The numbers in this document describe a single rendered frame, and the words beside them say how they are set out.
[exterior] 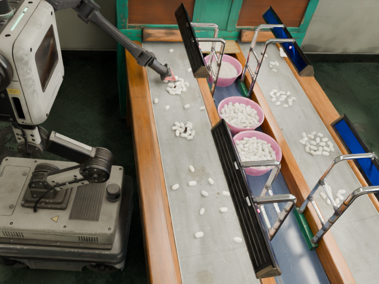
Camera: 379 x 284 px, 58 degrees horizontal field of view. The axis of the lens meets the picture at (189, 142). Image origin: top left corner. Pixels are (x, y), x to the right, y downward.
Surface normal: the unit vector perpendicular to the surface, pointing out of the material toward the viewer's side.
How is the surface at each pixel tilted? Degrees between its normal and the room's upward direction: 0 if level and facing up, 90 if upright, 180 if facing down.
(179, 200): 0
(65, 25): 90
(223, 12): 90
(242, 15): 90
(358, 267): 0
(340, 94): 0
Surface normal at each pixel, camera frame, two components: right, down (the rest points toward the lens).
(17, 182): 0.13, -0.67
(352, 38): 0.17, 0.74
